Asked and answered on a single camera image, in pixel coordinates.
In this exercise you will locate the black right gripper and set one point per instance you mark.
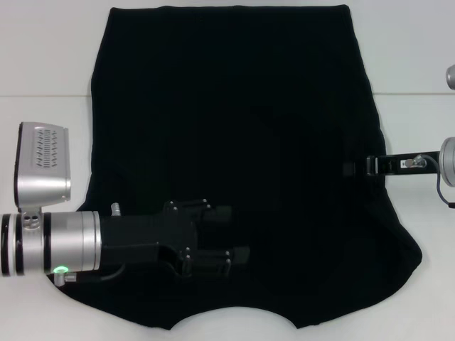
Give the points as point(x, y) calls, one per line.
point(394, 165)

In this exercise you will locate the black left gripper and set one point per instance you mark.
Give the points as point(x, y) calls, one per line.
point(145, 238)

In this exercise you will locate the black shirt with FREE print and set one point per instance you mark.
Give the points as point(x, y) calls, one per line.
point(231, 106)

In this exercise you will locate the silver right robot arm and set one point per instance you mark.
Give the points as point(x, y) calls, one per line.
point(448, 161)

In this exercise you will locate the white and silver left robot arm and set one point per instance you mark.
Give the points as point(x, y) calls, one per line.
point(67, 243)

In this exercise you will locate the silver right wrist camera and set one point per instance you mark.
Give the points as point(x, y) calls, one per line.
point(451, 76)

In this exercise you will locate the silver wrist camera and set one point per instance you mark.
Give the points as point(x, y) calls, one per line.
point(451, 76)
point(42, 167)

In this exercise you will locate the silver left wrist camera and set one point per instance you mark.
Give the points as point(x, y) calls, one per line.
point(42, 167)

